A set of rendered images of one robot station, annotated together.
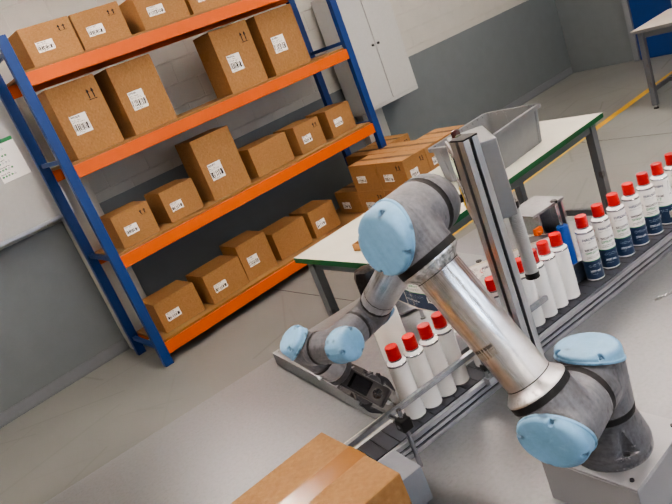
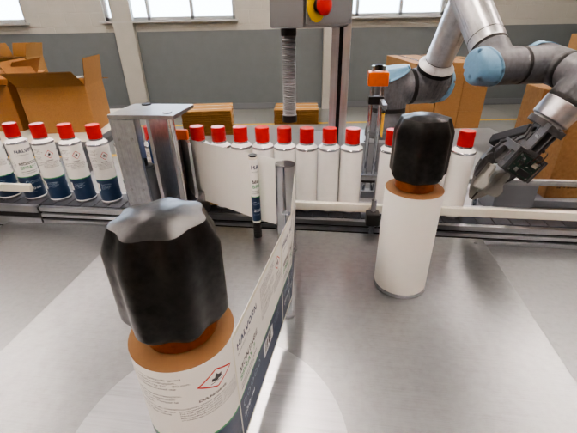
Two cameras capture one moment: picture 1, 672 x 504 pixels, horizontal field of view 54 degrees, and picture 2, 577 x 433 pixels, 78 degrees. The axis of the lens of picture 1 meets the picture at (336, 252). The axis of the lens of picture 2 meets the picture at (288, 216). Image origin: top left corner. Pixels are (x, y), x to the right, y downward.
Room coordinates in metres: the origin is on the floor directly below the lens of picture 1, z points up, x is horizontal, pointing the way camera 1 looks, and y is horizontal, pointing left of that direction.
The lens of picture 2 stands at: (2.28, 0.06, 1.30)
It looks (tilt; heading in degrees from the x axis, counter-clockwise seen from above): 28 degrees down; 213
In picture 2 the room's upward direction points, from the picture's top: 1 degrees counter-clockwise
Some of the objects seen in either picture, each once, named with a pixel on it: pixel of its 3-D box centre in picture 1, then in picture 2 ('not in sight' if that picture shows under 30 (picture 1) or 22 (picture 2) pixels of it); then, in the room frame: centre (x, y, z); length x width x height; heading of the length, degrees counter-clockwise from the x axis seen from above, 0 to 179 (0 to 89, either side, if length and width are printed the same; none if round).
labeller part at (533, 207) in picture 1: (533, 206); (153, 110); (1.80, -0.59, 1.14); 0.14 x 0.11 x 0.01; 116
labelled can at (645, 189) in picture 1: (648, 203); (49, 162); (1.87, -0.96, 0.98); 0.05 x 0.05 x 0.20
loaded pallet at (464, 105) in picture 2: not in sight; (428, 97); (-2.51, -1.01, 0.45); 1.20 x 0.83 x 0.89; 35
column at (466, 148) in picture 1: (504, 270); (339, 81); (1.41, -0.35, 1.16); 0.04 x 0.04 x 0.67; 26
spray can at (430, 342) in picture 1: (435, 359); not in sight; (1.46, -0.13, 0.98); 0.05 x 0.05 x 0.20
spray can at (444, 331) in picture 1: (448, 348); (388, 173); (1.49, -0.18, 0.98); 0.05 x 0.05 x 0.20
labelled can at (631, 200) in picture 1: (634, 213); (75, 163); (1.84, -0.89, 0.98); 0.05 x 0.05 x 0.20
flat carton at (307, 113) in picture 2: not in sight; (296, 112); (-2.33, -2.81, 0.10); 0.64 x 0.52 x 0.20; 121
